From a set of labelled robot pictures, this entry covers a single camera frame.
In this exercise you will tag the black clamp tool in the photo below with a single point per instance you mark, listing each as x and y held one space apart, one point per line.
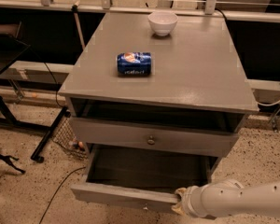
8 160

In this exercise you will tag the blue soda can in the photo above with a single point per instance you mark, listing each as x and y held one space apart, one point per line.
134 63

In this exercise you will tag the black stand with tray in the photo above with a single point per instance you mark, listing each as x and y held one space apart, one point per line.
11 48

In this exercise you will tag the white bowl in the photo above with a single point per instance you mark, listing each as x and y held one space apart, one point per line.
162 23

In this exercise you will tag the grey top drawer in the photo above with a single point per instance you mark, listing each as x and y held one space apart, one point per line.
144 136

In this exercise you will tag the grey drawer cabinet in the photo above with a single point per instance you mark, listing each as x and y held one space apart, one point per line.
196 82

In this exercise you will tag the wooden stick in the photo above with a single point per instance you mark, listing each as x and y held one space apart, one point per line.
79 30

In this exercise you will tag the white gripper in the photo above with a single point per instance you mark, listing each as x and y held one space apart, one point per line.
189 199

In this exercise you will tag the grey drawer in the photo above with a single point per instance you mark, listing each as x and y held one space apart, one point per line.
141 178
144 136

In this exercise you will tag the wire mesh basket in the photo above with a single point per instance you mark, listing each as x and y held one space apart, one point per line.
65 138

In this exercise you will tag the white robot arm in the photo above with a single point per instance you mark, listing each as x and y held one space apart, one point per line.
229 198

